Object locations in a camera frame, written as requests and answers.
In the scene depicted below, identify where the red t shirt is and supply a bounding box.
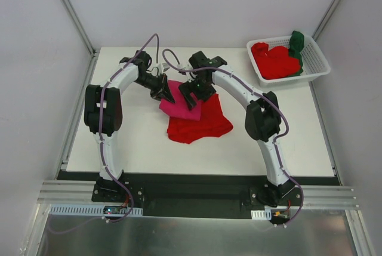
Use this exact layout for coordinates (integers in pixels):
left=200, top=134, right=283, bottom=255
left=167, top=94, right=233, bottom=144
left=251, top=42, right=302, bottom=80

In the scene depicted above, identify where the black centre base bar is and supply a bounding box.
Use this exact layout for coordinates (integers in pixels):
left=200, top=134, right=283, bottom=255
left=58, top=171, right=340, bottom=219

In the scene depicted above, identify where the aluminium left frame rail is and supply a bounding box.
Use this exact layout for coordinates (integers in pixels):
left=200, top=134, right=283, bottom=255
left=54, top=0, right=97, bottom=180

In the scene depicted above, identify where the white cable duct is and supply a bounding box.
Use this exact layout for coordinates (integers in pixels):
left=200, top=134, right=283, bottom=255
left=50, top=204, right=129, bottom=217
left=251, top=209, right=272, bottom=221

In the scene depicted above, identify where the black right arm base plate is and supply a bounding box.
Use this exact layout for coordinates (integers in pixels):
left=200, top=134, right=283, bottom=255
left=249, top=181, right=303, bottom=208

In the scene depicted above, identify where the aluminium front frame rail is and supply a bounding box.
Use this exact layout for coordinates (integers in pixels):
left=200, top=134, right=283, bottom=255
left=38, top=180, right=361, bottom=210

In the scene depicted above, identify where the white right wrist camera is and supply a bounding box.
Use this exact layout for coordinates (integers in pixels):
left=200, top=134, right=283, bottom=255
left=177, top=63, right=193, bottom=75

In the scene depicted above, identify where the white plastic laundry basket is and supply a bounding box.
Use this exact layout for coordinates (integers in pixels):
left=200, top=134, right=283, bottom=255
left=247, top=35, right=331, bottom=88

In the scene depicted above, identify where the red t shirt in basket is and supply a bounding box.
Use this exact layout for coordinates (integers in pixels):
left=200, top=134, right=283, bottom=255
left=251, top=42, right=302, bottom=80

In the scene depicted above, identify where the magenta t shirt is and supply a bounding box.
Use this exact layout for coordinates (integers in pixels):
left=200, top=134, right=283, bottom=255
left=159, top=80, right=202, bottom=121

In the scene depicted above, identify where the white right cable duct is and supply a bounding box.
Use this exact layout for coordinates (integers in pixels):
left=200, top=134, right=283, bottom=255
left=251, top=209, right=272, bottom=221

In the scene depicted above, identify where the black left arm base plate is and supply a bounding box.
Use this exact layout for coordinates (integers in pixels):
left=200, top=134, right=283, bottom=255
left=91, top=178, right=144, bottom=205

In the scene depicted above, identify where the white left cable duct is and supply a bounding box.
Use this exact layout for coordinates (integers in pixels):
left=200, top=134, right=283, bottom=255
left=50, top=204, right=129, bottom=217

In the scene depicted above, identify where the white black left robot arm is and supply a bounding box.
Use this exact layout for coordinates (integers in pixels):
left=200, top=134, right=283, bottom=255
left=84, top=50, right=175, bottom=202

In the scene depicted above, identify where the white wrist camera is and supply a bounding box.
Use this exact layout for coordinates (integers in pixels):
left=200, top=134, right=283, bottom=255
left=156, top=63, right=170, bottom=75
left=177, top=63, right=193, bottom=75

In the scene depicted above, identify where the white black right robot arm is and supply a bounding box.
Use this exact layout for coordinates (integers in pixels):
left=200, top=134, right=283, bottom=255
left=176, top=51, right=294, bottom=207

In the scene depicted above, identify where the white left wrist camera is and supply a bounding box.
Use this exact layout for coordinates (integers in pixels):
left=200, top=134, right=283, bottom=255
left=156, top=63, right=170, bottom=75

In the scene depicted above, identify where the green t shirt in basket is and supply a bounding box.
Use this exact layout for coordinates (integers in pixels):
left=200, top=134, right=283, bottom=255
left=288, top=30, right=305, bottom=77

